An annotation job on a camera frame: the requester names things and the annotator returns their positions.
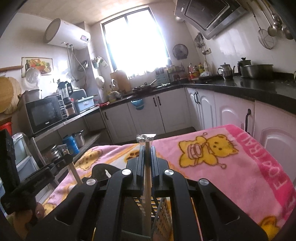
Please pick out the white water heater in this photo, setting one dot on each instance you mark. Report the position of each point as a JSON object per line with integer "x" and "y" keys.
{"x": 62, "y": 33}

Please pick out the fruit picture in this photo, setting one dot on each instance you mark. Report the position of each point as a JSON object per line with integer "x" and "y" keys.
{"x": 44, "y": 65}

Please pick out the plastic drawer unit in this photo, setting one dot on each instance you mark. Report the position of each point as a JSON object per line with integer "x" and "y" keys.
{"x": 25, "y": 162}

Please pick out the round bamboo tray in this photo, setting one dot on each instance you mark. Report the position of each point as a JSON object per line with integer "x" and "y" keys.
{"x": 10, "y": 91}

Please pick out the blue canister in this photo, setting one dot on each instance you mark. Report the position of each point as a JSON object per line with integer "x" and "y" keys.
{"x": 71, "y": 145}

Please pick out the steel kettle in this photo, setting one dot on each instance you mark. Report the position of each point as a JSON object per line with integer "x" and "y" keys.
{"x": 226, "y": 71}

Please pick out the black microwave oven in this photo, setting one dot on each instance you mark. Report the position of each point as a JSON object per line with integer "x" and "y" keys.
{"x": 43, "y": 113}

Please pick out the wire skimmer strainer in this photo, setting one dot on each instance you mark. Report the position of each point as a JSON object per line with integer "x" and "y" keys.
{"x": 264, "y": 38}

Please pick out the black range hood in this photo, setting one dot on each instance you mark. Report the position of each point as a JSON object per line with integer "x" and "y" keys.
{"x": 209, "y": 17}

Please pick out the steel pots on shelf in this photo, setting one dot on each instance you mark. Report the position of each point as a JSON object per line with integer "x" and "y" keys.
{"x": 50, "y": 154}

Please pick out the blue plastic storage box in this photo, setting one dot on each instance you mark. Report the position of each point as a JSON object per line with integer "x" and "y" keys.
{"x": 84, "y": 104}

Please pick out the red plastic bucket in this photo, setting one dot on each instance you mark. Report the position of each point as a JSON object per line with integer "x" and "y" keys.
{"x": 7, "y": 126}

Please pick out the steel cooking pot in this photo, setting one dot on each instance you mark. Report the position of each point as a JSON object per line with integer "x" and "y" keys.
{"x": 254, "y": 71}

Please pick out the hanging steel ladle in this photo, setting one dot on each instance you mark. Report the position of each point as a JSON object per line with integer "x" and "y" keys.
{"x": 272, "y": 31}

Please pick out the blender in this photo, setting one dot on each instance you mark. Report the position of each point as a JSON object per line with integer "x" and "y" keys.
{"x": 65, "y": 89}

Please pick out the chopsticks pair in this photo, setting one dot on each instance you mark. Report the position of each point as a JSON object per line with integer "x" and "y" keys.
{"x": 145, "y": 141}
{"x": 64, "y": 151}

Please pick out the black frying pan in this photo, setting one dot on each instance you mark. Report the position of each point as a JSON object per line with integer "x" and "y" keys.
{"x": 143, "y": 88}

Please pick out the wall exhaust fan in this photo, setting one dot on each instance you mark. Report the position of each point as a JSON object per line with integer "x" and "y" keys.
{"x": 180, "y": 51}

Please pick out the person's left hand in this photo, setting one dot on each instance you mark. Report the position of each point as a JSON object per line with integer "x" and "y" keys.
{"x": 19, "y": 220}

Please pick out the pink cartoon blanket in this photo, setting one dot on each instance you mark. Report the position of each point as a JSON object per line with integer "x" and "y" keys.
{"x": 239, "y": 166}

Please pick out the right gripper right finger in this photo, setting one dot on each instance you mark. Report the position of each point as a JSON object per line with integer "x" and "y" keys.
{"x": 199, "y": 210}

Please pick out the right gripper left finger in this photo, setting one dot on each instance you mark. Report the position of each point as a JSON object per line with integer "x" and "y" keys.
{"x": 99, "y": 210}

